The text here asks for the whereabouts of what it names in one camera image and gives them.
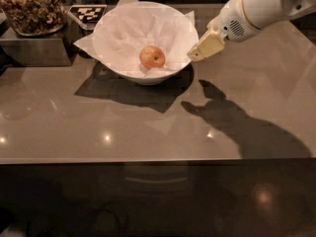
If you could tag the black white marker tag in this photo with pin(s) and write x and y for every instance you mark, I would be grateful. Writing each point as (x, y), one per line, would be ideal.
(87, 16)

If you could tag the red yellow apple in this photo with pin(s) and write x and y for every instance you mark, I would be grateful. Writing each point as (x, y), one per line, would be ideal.
(152, 57)

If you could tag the white paper liner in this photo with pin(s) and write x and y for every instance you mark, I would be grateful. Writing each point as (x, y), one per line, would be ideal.
(131, 33)

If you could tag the glass jar of nuts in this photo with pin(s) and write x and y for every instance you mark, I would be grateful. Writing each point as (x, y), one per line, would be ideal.
(34, 18)

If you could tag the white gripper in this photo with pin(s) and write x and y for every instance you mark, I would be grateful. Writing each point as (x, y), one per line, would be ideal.
(232, 18)

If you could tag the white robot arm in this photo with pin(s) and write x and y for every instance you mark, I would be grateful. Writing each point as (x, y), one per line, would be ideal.
(262, 13)

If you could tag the steel box stand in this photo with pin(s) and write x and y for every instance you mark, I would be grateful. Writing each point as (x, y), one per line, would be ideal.
(56, 50)

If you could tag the white bowl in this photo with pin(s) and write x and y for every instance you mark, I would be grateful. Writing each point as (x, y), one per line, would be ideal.
(146, 77)

